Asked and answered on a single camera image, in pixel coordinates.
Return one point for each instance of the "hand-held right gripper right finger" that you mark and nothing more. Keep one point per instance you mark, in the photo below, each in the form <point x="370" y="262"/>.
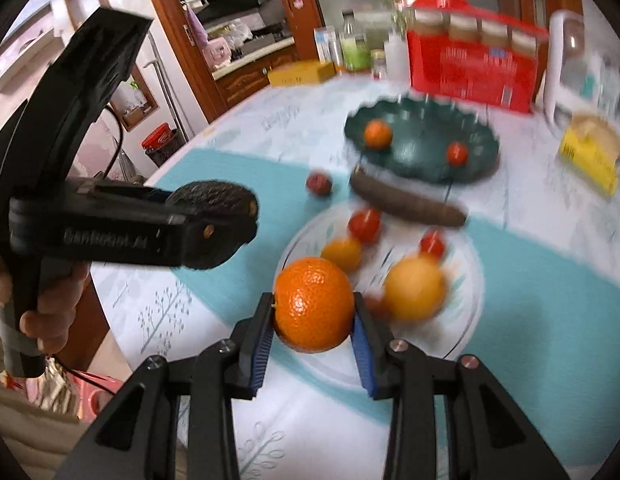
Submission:
<point x="362" y="352"/>

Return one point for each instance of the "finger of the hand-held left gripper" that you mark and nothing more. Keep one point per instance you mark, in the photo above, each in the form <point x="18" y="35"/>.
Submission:
<point x="130" y="193"/>
<point x="225" y="245"/>

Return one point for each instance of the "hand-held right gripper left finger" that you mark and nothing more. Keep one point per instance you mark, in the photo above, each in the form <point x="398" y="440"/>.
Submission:
<point x="260" y="347"/>

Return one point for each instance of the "dark red fruit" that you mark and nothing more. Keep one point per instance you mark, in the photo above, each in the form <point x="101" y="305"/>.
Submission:
<point x="319" y="183"/>
<point x="376" y="306"/>

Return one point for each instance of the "large yellow orange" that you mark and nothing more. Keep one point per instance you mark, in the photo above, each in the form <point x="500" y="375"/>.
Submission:
<point x="415" y="287"/>

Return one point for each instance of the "white printed plate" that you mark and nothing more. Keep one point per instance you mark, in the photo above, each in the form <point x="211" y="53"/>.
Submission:
<point x="455" y="340"/>

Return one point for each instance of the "small orange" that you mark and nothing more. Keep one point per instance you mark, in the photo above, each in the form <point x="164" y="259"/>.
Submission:
<point x="378" y="133"/>
<point x="341" y="254"/>

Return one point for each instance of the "red tomato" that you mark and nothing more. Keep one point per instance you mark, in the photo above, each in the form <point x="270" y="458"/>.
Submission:
<point x="432" y="245"/>
<point x="364" y="225"/>
<point x="457" y="153"/>

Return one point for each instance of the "green scalloped plate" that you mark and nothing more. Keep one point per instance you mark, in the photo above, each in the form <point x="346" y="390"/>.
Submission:
<point x="420" y="130"/>

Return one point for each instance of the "person's left hand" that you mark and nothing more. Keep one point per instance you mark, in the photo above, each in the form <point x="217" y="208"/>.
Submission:
<point x="50" y="320"/>

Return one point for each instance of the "red lidded tin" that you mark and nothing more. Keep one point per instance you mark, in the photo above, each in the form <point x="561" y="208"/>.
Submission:
<point x="162" y="142"/>

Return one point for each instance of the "wooden shelf cabinet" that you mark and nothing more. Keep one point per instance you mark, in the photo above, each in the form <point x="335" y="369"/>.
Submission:
<point x="250" y="82"/>

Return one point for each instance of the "pink box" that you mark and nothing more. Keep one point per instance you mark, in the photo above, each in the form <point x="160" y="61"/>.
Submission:
<point x="220" y="55"/>

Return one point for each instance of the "purple hanging cloth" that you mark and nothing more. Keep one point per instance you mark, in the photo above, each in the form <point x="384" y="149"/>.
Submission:
<point x="196" y="27"/>

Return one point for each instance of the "yellow cardboard box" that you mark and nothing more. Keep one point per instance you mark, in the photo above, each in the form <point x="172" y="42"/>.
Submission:
<point x="300" y="74"/>

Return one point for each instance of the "person's beige clothing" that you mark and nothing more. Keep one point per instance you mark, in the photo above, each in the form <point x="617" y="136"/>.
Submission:
<point x="35" y="440"/>

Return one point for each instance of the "white and blue carton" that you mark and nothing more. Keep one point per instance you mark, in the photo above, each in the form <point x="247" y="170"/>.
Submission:
<point x="322" y="45"/>

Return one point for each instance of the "clear bottle green label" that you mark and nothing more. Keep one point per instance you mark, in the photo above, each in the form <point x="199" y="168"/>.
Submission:
<point x="355" y="50"/>

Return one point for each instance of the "small glass jar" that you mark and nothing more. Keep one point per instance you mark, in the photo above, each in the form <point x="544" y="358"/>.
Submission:
<point x="378" y="65"/>

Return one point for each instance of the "white squeeze bottle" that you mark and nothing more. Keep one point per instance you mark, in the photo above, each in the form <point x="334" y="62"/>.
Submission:
<point x="395" y="60"/>

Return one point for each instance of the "red gift box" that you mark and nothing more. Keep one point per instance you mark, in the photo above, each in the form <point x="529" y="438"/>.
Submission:
<point x="465" y="75"/>

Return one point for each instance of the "yellow tissue pack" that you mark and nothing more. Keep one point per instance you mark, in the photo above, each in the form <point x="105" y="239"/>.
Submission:
<point x="587" y="155"/>

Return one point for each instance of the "white lidded jar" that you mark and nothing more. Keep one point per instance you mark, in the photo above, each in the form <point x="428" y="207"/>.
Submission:
<point x="464" y="28"/>
<point x="496" y="33"/>
<point x="431" y="25"/>

